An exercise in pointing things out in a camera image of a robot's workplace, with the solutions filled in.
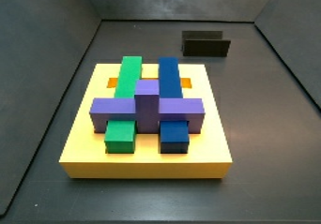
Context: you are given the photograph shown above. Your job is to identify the yellow wooden board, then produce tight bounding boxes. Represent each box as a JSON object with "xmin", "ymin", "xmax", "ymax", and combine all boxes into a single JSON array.
[{"xmin": 59, "ymin": 64, "xmax": 232, "ymax": 179}]

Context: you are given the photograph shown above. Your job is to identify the purple m-shaped block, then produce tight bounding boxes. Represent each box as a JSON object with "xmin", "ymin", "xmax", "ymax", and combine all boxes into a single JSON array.
[{"xmin": 90, "ymin": 80, "xmax": 205, "ymax": 134}]

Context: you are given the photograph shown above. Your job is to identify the blue rectangular block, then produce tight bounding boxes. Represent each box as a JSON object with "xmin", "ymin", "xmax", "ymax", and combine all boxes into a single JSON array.
[{"xmin": 158, "ymin": 57, "xmax": 190, "ymax": 154}]

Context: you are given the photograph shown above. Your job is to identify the green rectangular block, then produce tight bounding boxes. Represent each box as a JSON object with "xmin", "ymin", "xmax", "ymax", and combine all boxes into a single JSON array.
[{"xmin": 104, "ymin": 56, "xmax": 142, "ymax": 154}]

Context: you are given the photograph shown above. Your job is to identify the black angled bracket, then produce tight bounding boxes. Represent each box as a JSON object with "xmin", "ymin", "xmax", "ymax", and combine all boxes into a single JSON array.
[{"xmin": 182, "ymin": 31, "xmax": 232, "ymax": 57}]

